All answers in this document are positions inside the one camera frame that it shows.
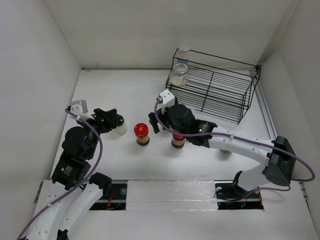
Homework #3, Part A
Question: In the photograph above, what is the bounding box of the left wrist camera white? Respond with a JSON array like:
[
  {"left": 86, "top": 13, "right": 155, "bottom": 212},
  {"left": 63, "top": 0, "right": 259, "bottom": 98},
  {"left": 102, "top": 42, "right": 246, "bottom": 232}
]
[{"left": 67, "top": 100, "right": 93, "bottom": 120}]

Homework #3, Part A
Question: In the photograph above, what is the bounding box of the red lid sauce jar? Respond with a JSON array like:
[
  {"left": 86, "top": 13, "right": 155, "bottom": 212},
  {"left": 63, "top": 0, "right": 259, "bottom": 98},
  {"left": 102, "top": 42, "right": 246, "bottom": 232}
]
[
  {"left": 133, "top": 123, "right": 150, "bottom": 146},
  {"left": 171, "top": 133, "right": 186, "bottom": 149}
]

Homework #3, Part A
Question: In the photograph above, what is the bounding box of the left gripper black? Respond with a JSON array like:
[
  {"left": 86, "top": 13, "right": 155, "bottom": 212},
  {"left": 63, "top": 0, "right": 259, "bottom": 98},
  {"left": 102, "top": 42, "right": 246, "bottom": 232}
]
[{"left": 78, "top": 107, "right": 117, "bottom": 158}]

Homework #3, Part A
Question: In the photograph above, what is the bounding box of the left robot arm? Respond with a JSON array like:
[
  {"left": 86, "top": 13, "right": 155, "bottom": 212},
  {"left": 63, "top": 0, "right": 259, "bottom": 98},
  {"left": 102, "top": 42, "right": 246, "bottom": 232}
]
[{"left": 17, "top": 104, "right": 119, "bottom": 240}]

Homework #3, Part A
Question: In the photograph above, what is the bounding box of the black cap white grinder left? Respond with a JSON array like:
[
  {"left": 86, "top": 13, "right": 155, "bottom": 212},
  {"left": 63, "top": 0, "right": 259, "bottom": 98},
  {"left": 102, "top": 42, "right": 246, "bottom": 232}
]
[{"left": 115, "top": 114, "right": 128, "bottom": 135}]

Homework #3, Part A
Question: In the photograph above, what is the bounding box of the left red lid sauce jar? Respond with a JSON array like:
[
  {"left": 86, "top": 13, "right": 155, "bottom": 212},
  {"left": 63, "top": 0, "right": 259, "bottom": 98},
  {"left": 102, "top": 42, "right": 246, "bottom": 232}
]
[{"left": 133, "top": 123, "right": 150, "bottom": 146}]

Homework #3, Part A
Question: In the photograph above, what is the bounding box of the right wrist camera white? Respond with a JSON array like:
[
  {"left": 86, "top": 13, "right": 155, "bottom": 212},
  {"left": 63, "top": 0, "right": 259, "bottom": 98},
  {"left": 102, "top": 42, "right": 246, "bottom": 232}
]
[{"left": 157, "top": 89, "right": 176, "bottom": 114}]

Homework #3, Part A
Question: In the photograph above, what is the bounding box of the black cap brown grinder right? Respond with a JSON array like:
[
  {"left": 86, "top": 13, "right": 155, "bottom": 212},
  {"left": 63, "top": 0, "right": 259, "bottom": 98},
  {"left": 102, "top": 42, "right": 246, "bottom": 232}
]
[{"left": 220, "top": 149, "right": 232, "bottom": 155}]

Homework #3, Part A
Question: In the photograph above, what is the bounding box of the clear glass jar white powder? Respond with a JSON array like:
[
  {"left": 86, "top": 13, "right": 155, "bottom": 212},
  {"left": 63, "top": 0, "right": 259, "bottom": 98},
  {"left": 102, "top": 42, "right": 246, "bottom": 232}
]
[{"left": 169, "top": 63, "right": 190, "bottom": 87}]

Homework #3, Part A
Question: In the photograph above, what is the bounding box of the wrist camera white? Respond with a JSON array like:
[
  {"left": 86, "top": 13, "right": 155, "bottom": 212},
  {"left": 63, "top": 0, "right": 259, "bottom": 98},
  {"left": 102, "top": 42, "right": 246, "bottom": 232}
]
[
  {"left": 67, "top": 100, "right": 93, "bottom": 120},
  {"left": 157, "top": 89, "right": 176, "bottom": 114}
]

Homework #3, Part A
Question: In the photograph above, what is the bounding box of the black wire rack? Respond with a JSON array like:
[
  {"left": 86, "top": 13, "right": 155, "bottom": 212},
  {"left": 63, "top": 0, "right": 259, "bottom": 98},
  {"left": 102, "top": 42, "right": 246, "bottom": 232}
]
[{"left": 165, "top": 48, "right": 261, "bottom": 124}]

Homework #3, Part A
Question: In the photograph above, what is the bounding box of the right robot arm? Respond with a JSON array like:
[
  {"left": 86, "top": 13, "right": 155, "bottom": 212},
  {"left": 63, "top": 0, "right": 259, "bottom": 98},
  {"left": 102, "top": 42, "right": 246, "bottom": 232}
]
[{"left": 148, "top": 104, "right": 296, "bottom": 200}]

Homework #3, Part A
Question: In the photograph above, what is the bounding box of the right red lid sauce jar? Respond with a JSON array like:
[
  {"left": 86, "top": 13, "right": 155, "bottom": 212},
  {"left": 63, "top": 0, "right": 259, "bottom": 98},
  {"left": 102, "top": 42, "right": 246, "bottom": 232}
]
[{"left": 171, "top": 133, "right": 186, "bottom": 149}]

